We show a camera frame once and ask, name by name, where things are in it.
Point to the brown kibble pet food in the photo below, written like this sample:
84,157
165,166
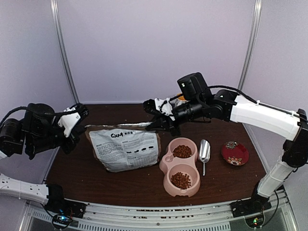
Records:
182,151

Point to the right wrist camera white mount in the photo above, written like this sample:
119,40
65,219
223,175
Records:
159,107

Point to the red floral saucer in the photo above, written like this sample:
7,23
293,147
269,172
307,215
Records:
234,153

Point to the pink double pet bowl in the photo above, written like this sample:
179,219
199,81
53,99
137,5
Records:
171,165

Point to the brown pet food bag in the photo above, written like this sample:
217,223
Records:
124,147

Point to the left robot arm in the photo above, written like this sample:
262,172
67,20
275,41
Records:
34,129

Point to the front aluminium rail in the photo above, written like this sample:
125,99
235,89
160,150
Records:
211,217

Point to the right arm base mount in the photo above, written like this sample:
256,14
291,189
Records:
252,211

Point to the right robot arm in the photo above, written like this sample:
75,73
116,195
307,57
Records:
230,104

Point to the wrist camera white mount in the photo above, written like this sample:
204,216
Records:
71,117
159,107

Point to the left aluminium frame post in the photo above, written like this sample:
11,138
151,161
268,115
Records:
63,53

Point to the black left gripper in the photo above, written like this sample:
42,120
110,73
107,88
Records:
72,138

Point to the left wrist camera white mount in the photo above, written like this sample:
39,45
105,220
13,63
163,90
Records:
71,117

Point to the aluminium frame post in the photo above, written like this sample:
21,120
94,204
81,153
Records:
63,53
251,42

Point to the silver metal scoop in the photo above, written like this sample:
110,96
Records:
204,154

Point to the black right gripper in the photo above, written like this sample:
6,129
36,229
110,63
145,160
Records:
165,122

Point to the floral ceramic mug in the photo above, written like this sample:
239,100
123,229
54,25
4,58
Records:
179,100

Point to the right aluminium frame post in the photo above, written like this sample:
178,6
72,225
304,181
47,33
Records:
251,42

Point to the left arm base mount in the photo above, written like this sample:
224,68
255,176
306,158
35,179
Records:
61,210

